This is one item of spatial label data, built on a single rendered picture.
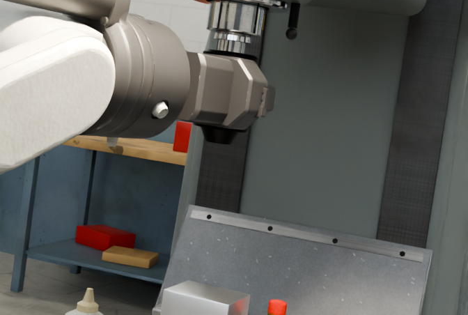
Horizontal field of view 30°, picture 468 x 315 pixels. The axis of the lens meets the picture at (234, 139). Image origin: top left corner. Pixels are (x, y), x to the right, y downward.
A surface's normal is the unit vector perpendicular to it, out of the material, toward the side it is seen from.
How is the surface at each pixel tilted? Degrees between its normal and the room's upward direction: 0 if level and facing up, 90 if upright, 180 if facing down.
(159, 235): 90
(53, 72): 103
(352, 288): 63
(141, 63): 77
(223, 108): 90
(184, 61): 69
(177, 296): 90
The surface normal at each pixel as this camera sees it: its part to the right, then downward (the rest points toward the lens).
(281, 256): -0.22, -0.45
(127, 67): 0.21, -0.04
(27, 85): 0.77, 0.37
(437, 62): -0.32, 0.00
